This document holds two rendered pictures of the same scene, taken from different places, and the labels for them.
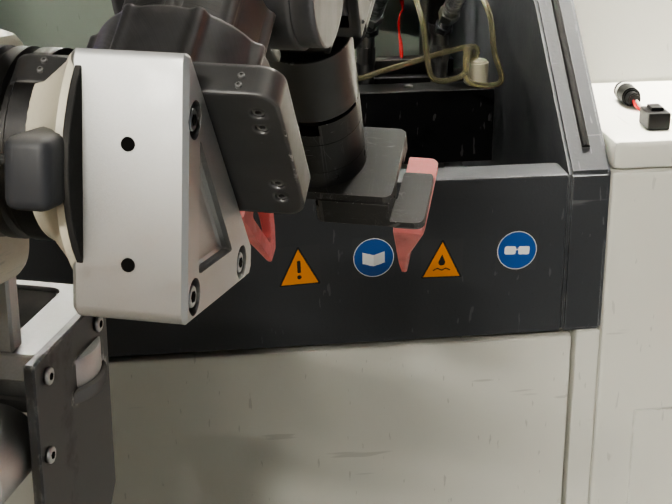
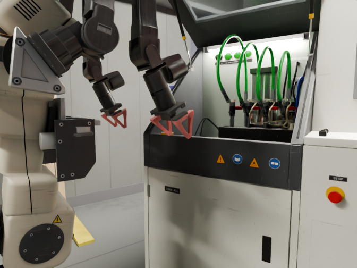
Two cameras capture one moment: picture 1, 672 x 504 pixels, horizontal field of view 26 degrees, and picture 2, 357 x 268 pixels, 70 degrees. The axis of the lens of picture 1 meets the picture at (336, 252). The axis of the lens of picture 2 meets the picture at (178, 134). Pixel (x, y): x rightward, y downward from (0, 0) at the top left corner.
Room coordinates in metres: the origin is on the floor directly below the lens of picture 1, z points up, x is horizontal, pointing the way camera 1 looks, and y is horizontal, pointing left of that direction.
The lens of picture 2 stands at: (0.39, -0.50, 1.08)
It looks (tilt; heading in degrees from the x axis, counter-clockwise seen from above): 6 degrees down; 41
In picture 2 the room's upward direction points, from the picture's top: straight up
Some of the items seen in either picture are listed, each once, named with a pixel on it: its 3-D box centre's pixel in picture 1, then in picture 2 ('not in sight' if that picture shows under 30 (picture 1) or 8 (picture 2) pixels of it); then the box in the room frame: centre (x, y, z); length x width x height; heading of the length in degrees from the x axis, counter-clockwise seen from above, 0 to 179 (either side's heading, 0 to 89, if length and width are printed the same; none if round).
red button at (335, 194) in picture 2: not in sight; (334, 195); (1.29, -0.36, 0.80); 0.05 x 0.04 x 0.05; 98
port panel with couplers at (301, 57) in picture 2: not in sight; (296, 82); (1.80, -0.07, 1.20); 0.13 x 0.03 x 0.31; 98
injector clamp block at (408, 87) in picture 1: (329, 148); (255, 143); (1.52, 0.01, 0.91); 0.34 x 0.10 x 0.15; 98
